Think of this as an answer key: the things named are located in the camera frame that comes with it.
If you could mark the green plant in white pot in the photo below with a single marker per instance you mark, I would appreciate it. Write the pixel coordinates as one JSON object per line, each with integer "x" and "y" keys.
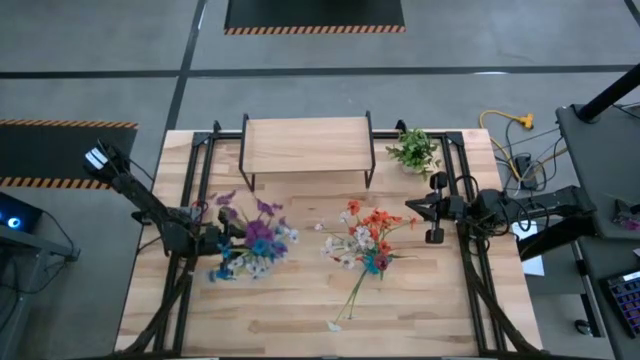
{"x": 415, "y": 150}

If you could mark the black power strip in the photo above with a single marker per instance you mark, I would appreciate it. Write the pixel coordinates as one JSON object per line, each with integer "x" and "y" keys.
{"x": 524, "y": 165}

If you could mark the wooden shelf with black legs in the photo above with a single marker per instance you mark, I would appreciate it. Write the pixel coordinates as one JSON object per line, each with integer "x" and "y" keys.
{"x": 305, "y": 145}

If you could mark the black computer mouse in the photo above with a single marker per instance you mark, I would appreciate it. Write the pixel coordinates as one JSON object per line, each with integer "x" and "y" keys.
{"x": 582, "y": 327}

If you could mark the white paper sheet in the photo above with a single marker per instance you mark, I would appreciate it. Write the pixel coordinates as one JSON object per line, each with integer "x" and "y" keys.
{"x": 532, "y": 265}

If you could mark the dark red tulip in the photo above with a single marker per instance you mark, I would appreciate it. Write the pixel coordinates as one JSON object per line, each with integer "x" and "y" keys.
{"x": 382, "y": 261}

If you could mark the orange flower bunch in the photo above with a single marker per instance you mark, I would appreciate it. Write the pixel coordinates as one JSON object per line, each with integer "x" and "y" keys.
{"x": 380, "y": 220}

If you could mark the computer with blue light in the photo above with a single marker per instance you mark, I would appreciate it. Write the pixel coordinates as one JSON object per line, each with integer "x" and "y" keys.
{"x": 15, "y": 220}

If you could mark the dark keyboard desk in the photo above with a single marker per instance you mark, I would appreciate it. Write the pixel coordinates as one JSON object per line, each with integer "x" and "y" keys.
{"x": 610, "y": 260}

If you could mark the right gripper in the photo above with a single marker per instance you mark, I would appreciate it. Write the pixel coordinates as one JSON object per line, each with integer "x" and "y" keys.
{"x": 452, "y": 209}

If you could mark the grey equipment stand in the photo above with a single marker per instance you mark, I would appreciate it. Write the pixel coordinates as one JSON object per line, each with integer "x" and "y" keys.
{"x": 30, "y": 245}

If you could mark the black aluminium table frame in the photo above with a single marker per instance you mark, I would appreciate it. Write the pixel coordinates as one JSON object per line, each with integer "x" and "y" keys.
{"x": 231, "y": 135}

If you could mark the grey side table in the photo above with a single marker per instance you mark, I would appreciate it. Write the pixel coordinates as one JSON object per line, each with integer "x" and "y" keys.
{"x": 600, "y": 165}

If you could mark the blue and white flower bunch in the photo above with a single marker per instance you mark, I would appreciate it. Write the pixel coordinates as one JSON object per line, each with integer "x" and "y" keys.
{"x": 257, "y": 232}

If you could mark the black keyboard with blue keys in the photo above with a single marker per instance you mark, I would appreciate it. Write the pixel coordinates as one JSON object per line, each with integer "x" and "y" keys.
{"x": 625, "y": 300}

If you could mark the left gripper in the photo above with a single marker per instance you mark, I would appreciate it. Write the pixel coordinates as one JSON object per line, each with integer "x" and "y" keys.
{"x": 222, "y": 235}

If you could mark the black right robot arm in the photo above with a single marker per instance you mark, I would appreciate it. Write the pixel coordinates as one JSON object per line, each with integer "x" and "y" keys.
{"x": 545, "y": 200}

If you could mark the blue glass vase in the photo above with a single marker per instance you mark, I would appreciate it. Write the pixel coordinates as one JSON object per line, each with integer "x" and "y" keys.
{"x": 372, "y": 266}

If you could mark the black mat with hazard stripes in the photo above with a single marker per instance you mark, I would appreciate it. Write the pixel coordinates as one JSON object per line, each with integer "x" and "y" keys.
{"x": 60, "y": 155}
{"x": 315, "y": 12}

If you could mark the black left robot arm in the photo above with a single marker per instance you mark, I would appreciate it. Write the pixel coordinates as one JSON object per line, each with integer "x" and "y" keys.
{"x": 140, "y": 195}

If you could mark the white anemone flower stem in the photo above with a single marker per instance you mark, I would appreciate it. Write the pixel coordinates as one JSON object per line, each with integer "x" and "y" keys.
{"x": 364, "y": 235}

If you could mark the green stem with white tip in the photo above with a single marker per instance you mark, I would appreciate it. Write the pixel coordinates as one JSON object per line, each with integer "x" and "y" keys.
{"x": 334, "y": 326}

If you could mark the black pole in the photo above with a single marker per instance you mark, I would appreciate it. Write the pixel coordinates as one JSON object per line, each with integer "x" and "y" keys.
{"x": 610, "y": 92}

